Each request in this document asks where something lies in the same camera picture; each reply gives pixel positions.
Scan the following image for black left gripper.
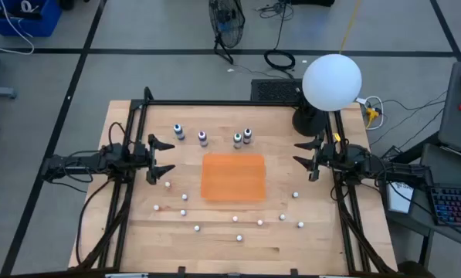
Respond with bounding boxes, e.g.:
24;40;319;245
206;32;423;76
132;134;176;185

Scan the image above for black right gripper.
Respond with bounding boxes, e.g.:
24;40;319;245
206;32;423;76
293;133;334;182

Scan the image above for black perforated case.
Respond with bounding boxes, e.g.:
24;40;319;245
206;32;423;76
250;78;304;103

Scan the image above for orange translucent plastic tray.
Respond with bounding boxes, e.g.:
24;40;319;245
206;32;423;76
200;153;268;202

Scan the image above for yellow extension plug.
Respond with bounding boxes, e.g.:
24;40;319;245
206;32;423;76
364;107;381;128

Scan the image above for white globe table lamp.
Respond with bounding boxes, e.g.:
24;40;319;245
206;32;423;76
291;53;363;137

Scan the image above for white printed paper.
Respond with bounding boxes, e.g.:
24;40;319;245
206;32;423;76
386;181;415;215

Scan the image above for dark grey desk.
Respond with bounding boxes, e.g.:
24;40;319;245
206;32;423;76
384;142;461;252

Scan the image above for black floor fan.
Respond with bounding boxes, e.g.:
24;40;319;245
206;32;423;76
208;0;246;66

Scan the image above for grey side table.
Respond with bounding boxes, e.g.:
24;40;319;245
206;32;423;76
437;60;461;159

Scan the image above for backlit computer keyboard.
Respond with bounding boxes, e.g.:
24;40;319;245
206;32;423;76
426;183;461;229

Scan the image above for blue plastic bin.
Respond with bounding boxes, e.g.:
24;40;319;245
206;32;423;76
0;0;63;39

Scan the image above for white cable loop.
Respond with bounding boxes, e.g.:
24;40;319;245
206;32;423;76
355;95;385;131

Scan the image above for black aluminum table frame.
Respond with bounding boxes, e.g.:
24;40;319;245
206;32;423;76
69;86;399;277

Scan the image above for black coiled floor cable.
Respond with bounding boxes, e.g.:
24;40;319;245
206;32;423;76
263;2;297;72

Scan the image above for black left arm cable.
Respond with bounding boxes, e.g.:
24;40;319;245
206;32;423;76
74;177;115;267

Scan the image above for yellow cable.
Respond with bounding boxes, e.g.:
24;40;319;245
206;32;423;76
338;0;364;55

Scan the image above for tangled black cables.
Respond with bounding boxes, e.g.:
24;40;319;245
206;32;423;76
255;0;295;20

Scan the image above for white floor cable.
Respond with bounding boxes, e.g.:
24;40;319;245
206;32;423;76
0;0;36;56

